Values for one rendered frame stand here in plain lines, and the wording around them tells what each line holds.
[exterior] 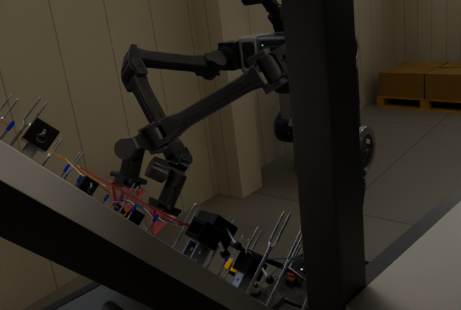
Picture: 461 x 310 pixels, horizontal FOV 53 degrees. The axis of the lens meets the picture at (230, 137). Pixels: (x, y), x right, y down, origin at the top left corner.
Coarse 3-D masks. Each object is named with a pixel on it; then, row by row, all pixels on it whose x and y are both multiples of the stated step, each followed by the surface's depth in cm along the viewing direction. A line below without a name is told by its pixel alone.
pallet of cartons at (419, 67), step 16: (400, 64) 666; (416, 64) 651; (432, 64) 637; (448, 64) 623; (384, 80) 628; (400, 80) 613; (416, 80) 597; (432, 80) 581; (448, 80) 568; (384, 96) 635; (400, 96) 619; (416, 96) 603; (432, 96) 587; (448, 96) 574
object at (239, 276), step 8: (240, 256) 80; (248, 256) 78; (240, 264) 79; (248, 264) 77; (256, 264) 77; (264, 264) 78; (240, 272) 79; (248, 272) 77; (264, 272) 75; (240, 280) 77; (248, 280) 78; (272, 280) 73; (240, 288) 77
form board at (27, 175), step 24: (0, 144) 25; (0, 168) 25; (24, 168) 26; (24, 192) 26; (48, 192) 27; (72, 192) 28; (72, 216) 28; (96, 216) 29; (120, 216) 30; (120, 240) 30; (144, 240) 32; (168, 264) 33; (192, 264) 35; (216, 288) 37
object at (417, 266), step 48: (288, 0) 30; (336, 0) 29; (288, 48) 32; (336, 48) 30; (336, 96) 31; (336, 144) 32; (336, 192) 32; (336, 240) 33; (432, 240) 42; (336, 288) 35; (384, 288) 36; (432, 288) 35
